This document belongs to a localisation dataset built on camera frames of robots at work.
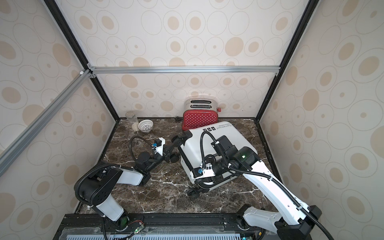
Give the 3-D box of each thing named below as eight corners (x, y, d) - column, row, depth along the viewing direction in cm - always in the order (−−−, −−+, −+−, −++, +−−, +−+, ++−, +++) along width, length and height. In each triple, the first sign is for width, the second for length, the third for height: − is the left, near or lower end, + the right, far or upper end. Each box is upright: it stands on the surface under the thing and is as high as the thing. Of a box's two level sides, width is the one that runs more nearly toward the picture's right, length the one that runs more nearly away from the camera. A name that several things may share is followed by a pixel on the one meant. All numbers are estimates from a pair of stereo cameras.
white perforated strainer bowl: (138, 132, 113) (136, 128, 109) (141, 123, 118) (139, 119, 115) (151, 132, 113) (149, 128, 109) (153, 123, 119) (152, 119, 115)
